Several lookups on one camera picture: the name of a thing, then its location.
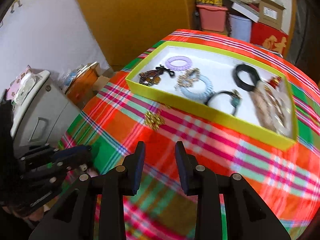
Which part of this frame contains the lavender plastic bucket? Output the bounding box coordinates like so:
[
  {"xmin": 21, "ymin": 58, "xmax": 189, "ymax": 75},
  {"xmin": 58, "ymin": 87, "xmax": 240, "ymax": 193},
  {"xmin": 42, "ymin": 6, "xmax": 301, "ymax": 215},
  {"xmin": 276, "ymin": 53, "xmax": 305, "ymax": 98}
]
[{"xmin": 229, "ymin": 15, "xmax": 252, "ymax": 43}]

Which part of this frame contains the wooden wardrobe door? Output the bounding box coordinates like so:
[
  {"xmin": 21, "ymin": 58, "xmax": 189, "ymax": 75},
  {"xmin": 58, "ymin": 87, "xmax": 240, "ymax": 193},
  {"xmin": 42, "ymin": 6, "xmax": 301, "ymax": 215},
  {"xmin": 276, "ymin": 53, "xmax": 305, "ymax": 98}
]
[{"xmin": 77, "ymin": 0, "xmax": 195, "ymax": 71}]

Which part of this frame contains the yellow shallow box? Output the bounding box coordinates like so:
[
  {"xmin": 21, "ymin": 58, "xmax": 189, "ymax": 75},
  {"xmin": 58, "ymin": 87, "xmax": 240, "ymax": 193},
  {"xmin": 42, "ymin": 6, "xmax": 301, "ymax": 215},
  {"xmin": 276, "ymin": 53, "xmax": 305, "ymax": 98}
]
[{"xmin": 126, "ymin": 41, "xmax": 298, "ymax": 150}]

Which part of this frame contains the grey cabinet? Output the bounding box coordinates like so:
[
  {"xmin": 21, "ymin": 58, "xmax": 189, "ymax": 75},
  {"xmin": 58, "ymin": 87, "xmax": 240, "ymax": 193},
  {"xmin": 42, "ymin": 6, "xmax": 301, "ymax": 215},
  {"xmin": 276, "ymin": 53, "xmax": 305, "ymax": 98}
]
[{"xmin": 11, "ymin": 70, "xmax": 80, "ymax": 149}]

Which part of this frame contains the dark beaded bracelet with tassel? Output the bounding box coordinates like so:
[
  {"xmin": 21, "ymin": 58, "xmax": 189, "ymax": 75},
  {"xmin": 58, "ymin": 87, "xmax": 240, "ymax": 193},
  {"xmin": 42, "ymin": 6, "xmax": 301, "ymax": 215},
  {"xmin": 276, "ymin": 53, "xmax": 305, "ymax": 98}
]
[{"xmin": 138, "ymin": 64, "xmax": 176, "ymax": 87}]

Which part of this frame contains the white striped flat box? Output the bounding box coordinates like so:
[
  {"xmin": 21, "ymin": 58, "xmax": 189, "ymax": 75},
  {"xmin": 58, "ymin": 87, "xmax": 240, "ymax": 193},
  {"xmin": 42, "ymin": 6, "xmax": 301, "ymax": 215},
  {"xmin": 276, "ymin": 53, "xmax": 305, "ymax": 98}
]
[{"xmin": 222, "ymin": 0, "xmax": 259, "ymax": 23}]

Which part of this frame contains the brown cardboard box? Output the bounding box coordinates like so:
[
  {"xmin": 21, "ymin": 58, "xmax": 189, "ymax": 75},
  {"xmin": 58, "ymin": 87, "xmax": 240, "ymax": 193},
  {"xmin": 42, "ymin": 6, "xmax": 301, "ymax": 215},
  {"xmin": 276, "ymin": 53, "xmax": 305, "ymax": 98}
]
[{"xmin": 259, "ymin": 0, "xmax": 285, "ymax": 30}]

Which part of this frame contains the translucent large hair claw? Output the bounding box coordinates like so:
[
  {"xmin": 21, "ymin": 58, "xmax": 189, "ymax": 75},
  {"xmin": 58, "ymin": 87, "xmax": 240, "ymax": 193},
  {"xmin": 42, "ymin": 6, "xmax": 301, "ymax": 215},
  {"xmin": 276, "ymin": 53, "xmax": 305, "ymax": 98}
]
[{"xmin": 250, "ymin": 81, "xmax": 293, "ymax": 138}]

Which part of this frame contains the red gift box gold character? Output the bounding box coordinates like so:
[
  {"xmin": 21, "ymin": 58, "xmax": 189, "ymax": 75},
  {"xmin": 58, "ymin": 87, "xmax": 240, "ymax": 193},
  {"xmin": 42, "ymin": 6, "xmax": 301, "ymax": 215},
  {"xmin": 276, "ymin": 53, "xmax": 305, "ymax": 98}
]
[{"xmin": 250, "ymin": 22, "xmax": 288, "ymax": 55}]

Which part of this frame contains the plaid red green tablecloth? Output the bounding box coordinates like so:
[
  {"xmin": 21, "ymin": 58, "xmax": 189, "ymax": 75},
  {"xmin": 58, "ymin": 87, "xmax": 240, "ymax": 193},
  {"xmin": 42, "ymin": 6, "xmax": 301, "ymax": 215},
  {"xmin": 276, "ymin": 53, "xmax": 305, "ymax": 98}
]
[{"xmin": 59, "ymin": 29, "xmax": 319, "ymax": 239}]

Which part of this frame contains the black hair tie with bead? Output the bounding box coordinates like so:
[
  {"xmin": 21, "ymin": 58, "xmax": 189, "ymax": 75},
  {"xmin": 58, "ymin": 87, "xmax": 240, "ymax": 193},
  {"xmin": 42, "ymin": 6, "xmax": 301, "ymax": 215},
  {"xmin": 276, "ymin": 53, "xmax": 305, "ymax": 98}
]
[{"xmin": 205, "ymin": 89, "xmax": 243, "ymax": 117}]

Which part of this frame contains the purple spiral hair tie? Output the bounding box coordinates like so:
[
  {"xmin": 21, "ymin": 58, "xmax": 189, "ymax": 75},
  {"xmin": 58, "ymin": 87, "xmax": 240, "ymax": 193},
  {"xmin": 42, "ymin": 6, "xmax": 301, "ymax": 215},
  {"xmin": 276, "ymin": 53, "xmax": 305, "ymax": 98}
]
[{"xmin": 164, "ymin": 55, "xmax": 194, "ymax": 72}]

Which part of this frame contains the person's left hand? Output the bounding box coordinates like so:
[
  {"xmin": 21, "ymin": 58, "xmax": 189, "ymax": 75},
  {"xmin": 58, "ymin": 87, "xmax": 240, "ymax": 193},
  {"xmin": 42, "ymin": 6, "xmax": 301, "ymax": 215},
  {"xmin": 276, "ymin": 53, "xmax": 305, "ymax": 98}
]
[{"xmin": 2, "ymin": 204, "xmax": 50, "ymax": 222}]

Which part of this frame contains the gold chain necklace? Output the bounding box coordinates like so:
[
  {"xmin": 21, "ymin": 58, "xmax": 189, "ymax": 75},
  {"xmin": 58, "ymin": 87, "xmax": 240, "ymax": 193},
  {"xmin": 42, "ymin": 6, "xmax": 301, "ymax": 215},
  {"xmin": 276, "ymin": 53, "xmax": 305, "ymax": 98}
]
[{"xmin": 143, "ymin": 103, "xmax": 172, "ymax": 131}]

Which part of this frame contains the red bead bracelet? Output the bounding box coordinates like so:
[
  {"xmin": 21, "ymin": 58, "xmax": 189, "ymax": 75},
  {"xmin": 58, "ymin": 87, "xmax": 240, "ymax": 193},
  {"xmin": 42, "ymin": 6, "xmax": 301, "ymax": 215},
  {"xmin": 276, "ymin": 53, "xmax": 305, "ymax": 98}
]
[{"xmin": 266, "ymin": 76, "xmax": 283, "ymax": 88}]

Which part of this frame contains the orange container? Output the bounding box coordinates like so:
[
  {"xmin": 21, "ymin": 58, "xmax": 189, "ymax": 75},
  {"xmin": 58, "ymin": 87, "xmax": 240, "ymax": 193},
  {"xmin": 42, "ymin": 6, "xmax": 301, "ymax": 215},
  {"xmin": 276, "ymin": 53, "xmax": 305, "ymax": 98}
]
[{"xmin": 66, "ymin": 68, "xmax": 98, "ymax": 105}]

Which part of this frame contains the dark door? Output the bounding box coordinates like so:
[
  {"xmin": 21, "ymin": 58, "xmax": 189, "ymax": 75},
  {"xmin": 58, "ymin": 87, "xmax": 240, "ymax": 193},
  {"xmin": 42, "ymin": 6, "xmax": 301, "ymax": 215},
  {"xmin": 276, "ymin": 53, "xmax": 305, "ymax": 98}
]
[{"xmin": 287, "ymin": 0, "xmax": 319, "ymax": 83}]

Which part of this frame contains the blue white spiral hair tie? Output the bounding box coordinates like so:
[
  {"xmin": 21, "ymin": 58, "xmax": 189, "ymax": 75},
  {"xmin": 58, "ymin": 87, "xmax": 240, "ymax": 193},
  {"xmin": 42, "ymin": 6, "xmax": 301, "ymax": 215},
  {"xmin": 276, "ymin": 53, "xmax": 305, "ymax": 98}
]
[{"xmin": 178, "ymin": 74, "xmax": 215, "ymax": 104}]

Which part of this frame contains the pink plastic bin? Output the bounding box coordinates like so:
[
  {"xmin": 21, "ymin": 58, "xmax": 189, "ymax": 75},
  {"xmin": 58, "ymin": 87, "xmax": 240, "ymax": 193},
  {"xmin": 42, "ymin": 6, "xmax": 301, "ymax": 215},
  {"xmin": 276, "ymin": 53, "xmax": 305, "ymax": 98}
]
[{"xmin": 196, "ymin": 4, "xmax": 228, "ymax": 33}]

